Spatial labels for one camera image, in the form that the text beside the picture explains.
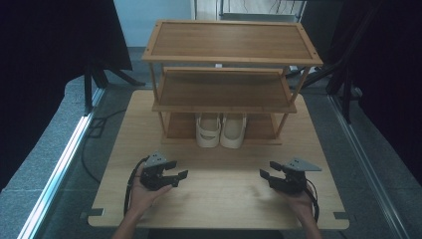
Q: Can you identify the black metal stand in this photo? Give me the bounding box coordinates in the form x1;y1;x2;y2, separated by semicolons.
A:
292;0;382;124

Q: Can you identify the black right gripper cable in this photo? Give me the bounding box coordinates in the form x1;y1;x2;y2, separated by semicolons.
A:
305;178;320;223

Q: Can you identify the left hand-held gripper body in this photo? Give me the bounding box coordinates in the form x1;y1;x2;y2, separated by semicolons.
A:
139;151;172;192

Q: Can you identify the wooden three-tier shoe rack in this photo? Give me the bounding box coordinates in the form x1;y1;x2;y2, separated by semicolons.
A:
141;19;324;146

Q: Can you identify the black tripod stand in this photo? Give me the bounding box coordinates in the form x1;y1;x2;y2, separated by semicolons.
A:
83;61;147;117

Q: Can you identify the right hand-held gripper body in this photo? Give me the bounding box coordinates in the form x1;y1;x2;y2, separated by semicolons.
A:
271;157;323;195

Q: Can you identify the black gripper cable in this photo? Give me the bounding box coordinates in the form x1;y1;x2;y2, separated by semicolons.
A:
122;156;150;217
305;178;320;223

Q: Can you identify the black floor cable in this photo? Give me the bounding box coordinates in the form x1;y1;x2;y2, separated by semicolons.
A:
81;108;128;184

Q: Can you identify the aluminium floor rail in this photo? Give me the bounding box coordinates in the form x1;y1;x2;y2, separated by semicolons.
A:
326;94;412;239
18;88;106;239

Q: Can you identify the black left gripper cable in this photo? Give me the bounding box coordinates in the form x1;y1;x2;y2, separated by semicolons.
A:
122;156;150;217

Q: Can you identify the person's left hand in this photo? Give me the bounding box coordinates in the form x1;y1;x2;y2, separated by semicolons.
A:
127;166;173;219

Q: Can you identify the metal cart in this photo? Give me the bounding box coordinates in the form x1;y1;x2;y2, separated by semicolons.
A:
217;0;307;24

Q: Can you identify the black curtain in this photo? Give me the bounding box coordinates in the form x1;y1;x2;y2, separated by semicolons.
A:
326;0;422;186
0;0;133;193

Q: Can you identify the person's right hand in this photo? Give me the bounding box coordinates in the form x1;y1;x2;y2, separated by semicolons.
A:
280;184;316;219

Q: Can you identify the cream perforated clog shoe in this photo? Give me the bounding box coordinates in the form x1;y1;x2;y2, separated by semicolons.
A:
194;113;222;148
219;113;249;149

